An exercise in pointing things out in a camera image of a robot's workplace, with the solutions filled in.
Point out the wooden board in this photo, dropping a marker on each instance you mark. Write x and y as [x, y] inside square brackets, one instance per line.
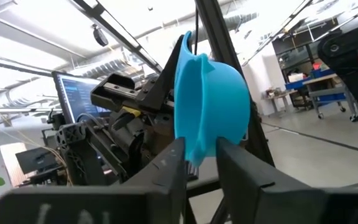
[9, 161]

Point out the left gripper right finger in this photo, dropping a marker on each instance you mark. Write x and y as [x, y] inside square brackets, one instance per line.
[253, 199]

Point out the small black monitor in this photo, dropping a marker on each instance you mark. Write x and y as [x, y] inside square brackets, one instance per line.
[36, 160]

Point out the black monitor with blue screen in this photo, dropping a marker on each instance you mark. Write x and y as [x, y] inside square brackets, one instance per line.
[73, 96]

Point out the small grey table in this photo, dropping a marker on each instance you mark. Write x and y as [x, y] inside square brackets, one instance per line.
[278, 96]

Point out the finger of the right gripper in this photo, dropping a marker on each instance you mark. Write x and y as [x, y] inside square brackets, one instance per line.
[163, 84]

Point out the black overhead camera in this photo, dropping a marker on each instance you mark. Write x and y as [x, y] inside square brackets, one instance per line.
[100, 36]

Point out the black aluminium rig frame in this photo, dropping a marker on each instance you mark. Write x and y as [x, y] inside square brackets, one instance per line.
[211, 25]

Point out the blue measuring cup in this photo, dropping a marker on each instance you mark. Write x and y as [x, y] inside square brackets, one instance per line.
[216, 102]

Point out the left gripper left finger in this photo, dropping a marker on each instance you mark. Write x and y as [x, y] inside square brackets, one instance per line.
[154, 193]

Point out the grey cart with blue bins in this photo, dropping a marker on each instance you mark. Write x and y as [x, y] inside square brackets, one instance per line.
[328, 90]

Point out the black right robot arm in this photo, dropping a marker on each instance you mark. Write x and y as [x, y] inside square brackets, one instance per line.
[76, 155]

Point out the black housing with red label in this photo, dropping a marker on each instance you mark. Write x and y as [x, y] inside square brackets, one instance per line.
[353, 77]

